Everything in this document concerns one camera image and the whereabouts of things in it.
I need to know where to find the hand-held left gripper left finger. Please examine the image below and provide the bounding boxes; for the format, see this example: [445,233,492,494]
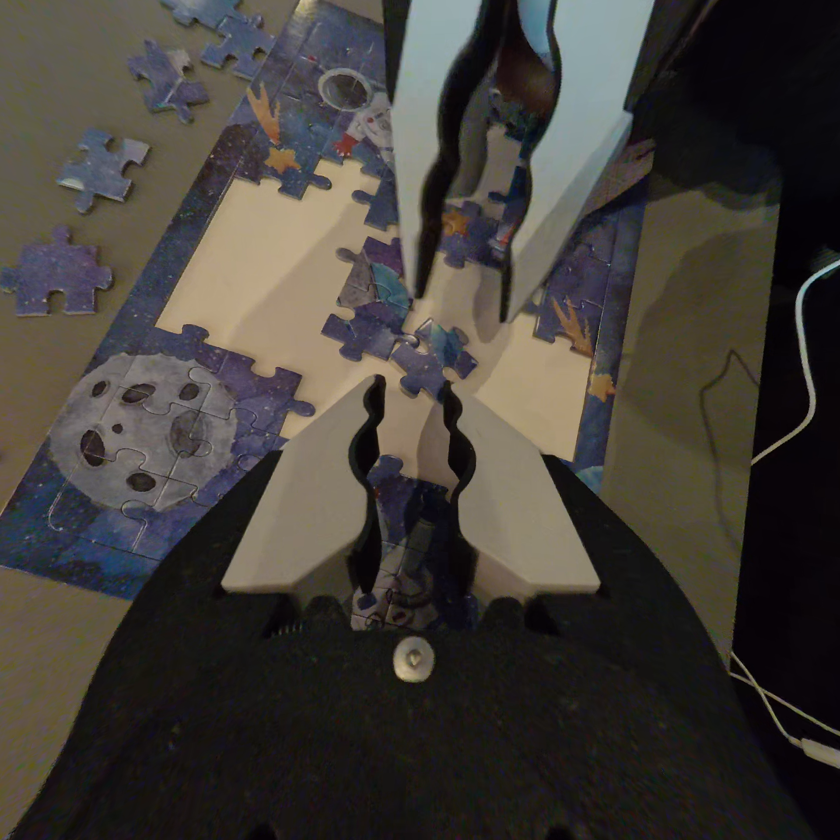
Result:
[220,375,388,595]

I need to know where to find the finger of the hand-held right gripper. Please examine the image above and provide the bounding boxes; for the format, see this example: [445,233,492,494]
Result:
[391,0,490,299]
[500,0,656,324]

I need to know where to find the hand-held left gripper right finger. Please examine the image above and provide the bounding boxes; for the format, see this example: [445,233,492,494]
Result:
[441,381,601,606]

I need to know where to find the space jigsaw puzzle board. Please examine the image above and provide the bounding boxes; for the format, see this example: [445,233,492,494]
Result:
[0,0,657,601]

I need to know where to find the blue teal puzzle piece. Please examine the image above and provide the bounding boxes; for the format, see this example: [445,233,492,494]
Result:
[390,318,480,401]

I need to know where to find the joined planet puzzle pieces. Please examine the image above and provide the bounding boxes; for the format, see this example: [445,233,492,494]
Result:
[320,235,421,363]

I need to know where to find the person's right hand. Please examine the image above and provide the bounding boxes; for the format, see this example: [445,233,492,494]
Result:
[489,29,560,117]

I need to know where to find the row of puzzle pieces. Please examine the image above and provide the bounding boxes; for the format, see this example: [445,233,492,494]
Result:
[0,0,277,317]

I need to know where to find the thin dark cable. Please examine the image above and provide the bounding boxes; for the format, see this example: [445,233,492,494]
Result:
[697,348,763,547]

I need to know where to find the thick white cable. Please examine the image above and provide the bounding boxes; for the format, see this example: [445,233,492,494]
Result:
[750,259,840,466]

